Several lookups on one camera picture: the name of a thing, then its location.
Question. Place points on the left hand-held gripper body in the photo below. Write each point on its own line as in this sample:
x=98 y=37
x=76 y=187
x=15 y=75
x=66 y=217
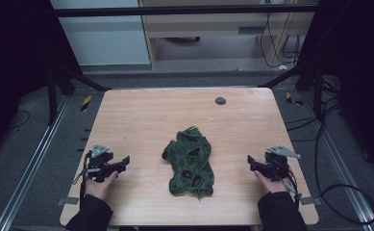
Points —
x=99 y=162

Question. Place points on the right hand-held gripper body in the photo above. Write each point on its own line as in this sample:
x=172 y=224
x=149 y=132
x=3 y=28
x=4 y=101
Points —
x=277 y=163

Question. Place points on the dark green garment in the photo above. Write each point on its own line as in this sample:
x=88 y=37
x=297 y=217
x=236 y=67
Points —
x=189 y=160

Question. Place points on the person's right hand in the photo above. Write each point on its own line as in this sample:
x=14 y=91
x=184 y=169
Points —
x=271 y=184

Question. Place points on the person's left hand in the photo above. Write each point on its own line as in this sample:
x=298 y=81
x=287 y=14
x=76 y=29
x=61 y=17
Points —
x=98 y=188

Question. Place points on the yellow black striped tape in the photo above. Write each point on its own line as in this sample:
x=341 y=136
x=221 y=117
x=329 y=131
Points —
x=293 y=100
x=86 y=103

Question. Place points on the grey round table grommet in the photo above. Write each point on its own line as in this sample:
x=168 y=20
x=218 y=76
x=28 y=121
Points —
x=220 y=101

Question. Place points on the black metal stand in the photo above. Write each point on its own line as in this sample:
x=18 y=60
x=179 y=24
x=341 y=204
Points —
x=318 y=93
x=52 y=96

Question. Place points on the white cabinet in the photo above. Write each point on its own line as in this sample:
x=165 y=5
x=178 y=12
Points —
x=104 y=38

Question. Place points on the dark curtain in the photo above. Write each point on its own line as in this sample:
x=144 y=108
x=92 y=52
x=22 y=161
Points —
x=361 y=64
x=14 y=64

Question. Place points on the grey metal table bracket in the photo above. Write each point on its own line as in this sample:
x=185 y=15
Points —
x=310 y=200
x=68 y=201

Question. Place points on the aluminium floor rail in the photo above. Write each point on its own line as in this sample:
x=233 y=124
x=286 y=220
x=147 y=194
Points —
x=30 y=166
x=344 y=179

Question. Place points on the black horizontal frame bar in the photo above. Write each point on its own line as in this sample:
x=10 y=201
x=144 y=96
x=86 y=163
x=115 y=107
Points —
x=175 y=10

